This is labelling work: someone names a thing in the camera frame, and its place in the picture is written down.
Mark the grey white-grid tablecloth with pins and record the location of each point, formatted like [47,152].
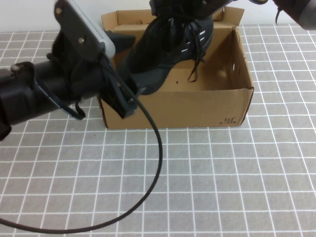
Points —
[222,172]

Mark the black knit lace-up shoe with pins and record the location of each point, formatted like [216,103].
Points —
[153,56]

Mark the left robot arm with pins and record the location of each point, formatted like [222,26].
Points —
[17,103]

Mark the brown cardboard shoe box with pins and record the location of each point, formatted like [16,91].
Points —
[197,108]

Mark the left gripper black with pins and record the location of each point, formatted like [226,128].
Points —
[79,84]

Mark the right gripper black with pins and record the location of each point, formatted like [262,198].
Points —
[259,1]

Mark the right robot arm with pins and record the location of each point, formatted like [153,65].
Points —
[306,17]

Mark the left camera black mount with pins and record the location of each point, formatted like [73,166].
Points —
[61,49]

